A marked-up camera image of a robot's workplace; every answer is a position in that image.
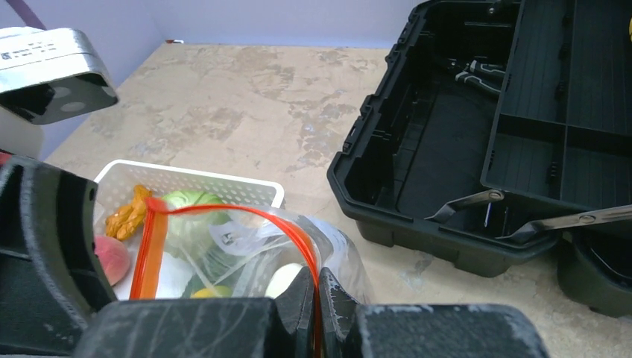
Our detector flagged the green cucumber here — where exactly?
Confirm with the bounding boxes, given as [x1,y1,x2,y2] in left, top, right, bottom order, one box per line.
[182,244,243,298]

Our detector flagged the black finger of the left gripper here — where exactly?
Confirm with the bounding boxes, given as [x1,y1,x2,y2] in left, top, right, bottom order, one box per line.
[1,156,116,356]

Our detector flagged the pink peach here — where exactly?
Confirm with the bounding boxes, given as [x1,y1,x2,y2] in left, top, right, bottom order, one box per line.
[94,235,130,286]

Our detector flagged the orange fruit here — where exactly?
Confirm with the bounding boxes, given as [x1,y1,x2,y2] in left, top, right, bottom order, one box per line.
[189,286,233,298]

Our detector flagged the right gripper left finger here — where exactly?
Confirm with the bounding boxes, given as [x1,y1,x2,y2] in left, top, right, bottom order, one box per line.
[74,267,314,357]

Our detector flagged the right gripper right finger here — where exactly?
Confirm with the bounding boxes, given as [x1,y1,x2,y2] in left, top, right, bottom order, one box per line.
[319,268,549,357]

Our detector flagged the white plastic basket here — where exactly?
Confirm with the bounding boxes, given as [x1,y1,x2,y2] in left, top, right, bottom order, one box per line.
[93,160,285,300]

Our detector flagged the clear zip top bag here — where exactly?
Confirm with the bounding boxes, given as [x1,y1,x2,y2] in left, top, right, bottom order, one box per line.
[129,198,372,357]

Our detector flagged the green cabbage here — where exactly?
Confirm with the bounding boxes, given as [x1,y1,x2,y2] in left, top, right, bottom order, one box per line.
[161,190,230,260]

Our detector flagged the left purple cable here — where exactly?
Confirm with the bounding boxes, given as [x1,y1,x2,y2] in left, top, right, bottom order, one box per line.
[7,0,48,31]

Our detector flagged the black pliers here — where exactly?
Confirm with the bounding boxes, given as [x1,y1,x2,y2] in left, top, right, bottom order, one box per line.
[437,58,505,98]

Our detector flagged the black open toolbox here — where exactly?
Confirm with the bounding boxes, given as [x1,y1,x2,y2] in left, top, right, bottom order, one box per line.
[327,1,631,318]

